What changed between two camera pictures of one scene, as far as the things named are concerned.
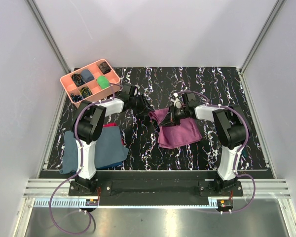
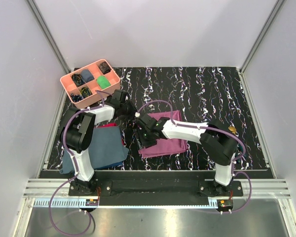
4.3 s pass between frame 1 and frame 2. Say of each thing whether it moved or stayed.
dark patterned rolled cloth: stayed
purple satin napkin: moved
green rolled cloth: stayed
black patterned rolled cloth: stayed
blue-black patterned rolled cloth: stayed
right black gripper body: moved
